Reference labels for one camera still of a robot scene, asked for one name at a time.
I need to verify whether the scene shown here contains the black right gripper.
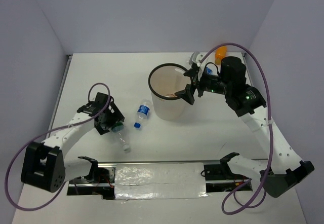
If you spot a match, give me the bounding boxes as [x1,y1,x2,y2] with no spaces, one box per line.
[175,66,231,104]

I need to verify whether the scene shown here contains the green label clear plastic bottle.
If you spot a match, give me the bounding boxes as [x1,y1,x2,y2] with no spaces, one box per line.
[111,122,131,153]

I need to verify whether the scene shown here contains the orange juice bottle white cap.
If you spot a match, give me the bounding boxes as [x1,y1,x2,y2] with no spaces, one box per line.
[165,94,178,98]

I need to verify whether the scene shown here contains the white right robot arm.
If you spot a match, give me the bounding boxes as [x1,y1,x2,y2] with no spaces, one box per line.
[176,56,314,198]

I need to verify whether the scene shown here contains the white bin with black rim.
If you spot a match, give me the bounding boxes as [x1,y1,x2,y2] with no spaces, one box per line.
[148,63,190,121]

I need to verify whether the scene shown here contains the blue label white cap bottle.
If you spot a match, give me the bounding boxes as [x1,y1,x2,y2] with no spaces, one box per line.
[198,62,214,76]

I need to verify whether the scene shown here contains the blue cap pepsi water bottle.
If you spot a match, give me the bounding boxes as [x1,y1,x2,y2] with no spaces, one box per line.
[134,99,153,130]

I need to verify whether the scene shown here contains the orange bottle with label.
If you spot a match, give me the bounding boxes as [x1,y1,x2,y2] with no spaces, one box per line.
[215,46,227,65]

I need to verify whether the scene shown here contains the silver foil tape panel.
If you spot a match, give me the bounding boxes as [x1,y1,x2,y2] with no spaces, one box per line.
[114,163,207,200]

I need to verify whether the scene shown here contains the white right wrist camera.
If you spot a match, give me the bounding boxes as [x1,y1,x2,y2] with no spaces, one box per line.
[188,52,204,67]

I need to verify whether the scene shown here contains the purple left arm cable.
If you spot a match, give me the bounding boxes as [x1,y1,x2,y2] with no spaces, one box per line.
[4,83,113,211]

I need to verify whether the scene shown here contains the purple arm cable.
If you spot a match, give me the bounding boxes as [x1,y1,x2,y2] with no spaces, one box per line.
[199,42,274,215]
[4,83,113,211]

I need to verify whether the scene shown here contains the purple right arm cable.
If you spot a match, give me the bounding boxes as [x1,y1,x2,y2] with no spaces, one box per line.
[199,42,274,215]

